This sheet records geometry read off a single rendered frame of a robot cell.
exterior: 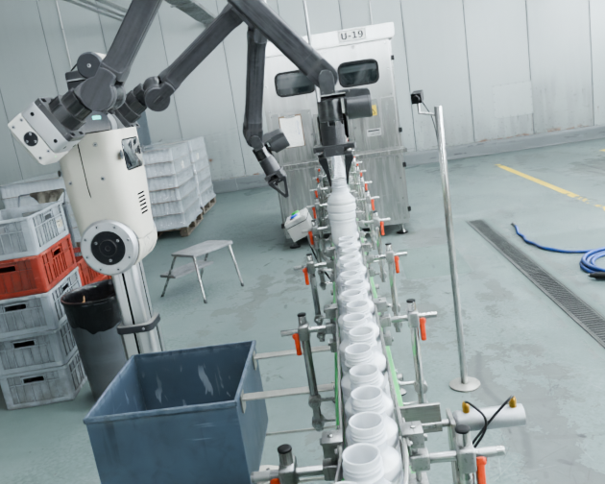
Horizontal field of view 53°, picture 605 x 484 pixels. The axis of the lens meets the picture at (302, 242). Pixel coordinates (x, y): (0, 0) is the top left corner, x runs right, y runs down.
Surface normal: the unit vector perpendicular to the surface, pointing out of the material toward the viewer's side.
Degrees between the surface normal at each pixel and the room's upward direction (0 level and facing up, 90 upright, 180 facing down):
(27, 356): 90
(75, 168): 90
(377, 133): 90
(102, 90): 91
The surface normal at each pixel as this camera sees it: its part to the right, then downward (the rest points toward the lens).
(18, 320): 0.08, 0.21
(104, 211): -0.01, 0.40
